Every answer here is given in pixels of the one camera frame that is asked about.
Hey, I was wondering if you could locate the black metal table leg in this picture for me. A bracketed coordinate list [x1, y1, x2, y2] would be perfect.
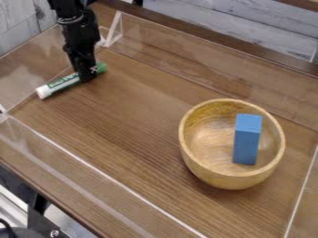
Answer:
[32, 193, 48, 216]

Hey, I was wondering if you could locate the light wooden bowl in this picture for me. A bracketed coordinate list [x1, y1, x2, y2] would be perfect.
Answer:
[179, 99, 286, 190]

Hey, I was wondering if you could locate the clear acrylic corner bracket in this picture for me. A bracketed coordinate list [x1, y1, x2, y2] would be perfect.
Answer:
[97, 11, 123, 47]

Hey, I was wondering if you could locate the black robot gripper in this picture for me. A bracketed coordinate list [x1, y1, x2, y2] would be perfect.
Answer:
[46, 0, 100, 83]

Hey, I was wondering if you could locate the black cable under table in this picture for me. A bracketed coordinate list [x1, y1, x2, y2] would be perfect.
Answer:
[0, 218, 17, 238]

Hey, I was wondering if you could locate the blue rectangular block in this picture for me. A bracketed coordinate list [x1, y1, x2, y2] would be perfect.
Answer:
[232, 113, 262, 165]

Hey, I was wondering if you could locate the green and white marker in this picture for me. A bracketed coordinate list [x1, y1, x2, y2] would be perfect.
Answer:
[36, 62, 107, 99]

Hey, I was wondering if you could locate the clear acrylic tray wall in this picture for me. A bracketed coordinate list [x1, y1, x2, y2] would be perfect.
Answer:
[0, 2, 318, 238]

